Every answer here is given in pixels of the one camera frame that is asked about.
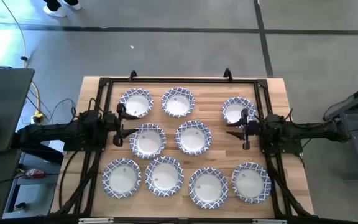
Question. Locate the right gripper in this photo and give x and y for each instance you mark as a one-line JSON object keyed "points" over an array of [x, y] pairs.
{"points": [[250, 128]]}

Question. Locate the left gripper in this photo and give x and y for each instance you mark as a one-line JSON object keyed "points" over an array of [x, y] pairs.
{"points": [[119, 124]]}

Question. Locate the blue white patterned paper bowl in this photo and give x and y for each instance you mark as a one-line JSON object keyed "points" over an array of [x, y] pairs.
{"points": [[136, 101], [121, 180], [148, 143], [233, 109], [193, 140], [178, 104], [208, 189], [251, 185], [164, 174]]}

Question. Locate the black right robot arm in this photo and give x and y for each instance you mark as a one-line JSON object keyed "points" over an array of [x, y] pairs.
{"points": [[315, 129]]}

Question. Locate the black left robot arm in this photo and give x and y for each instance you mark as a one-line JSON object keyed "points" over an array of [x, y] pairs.
{"points": [[48, 132]]}

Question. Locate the black table clamp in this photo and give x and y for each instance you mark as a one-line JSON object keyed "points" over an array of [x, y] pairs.
{"points": [[132, 74], [227, 74]]}

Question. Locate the silver aluminium extrusion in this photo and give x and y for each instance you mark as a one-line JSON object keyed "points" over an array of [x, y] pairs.
{"points": [[269, 221], [95, 220]]}

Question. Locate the red white can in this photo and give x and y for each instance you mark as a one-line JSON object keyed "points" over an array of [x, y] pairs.
{"points": [[34, 173]]}

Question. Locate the person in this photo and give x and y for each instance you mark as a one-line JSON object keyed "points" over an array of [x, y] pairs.
{"points": [[54, 12]]}

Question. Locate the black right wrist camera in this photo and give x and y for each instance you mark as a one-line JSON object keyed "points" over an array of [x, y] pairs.
{"points": [[273, 121]]}

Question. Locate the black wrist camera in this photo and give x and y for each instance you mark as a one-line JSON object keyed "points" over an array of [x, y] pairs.
{"points": [[273, 121], [89, 117]]}

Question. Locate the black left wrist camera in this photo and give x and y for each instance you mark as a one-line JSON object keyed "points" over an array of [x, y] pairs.
{"points": [[89, 117]]}

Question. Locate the black aluminium table frame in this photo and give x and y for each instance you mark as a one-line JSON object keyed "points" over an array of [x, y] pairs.
{"points": [[182, 80]]}

